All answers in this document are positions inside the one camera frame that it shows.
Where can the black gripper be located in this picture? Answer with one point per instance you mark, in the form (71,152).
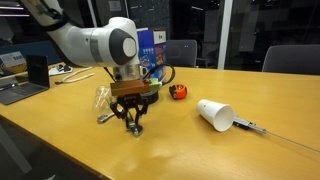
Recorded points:
(130,100)

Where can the blue printed cardboard box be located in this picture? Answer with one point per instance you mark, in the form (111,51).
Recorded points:
(151,50)

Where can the metal tool with thin rod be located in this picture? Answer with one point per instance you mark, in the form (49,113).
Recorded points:
(248,125)

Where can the metal spoon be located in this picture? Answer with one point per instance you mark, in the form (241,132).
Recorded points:
(105,117)

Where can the clear plastic bottle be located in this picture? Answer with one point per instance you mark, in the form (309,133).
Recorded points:
(101,98)

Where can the orange red small toy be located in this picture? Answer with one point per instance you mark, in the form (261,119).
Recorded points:
(178,91)

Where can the gray office chair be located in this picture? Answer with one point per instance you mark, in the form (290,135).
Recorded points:
(181,53)
(293,60)

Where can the white paper cup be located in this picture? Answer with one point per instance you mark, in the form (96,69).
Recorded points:
(215,114)

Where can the black glasses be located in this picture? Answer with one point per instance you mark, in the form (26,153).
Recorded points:
(65,68)

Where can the white cloth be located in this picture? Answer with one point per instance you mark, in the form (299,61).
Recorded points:
(53,71)

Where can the dark gray laptop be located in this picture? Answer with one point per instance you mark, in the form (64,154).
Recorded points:
(36,71)

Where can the blue partition panel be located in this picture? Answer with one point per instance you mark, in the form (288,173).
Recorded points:
(40,48)

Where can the white sign card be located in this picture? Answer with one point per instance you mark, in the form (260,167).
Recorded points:
(12,60)

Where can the brown wrist camera box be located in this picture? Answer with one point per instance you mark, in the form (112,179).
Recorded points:
(133,87)

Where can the white wall notice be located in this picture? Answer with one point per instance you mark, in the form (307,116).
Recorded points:
(115,5)

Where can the white window post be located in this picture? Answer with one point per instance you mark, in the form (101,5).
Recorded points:
(225,33)

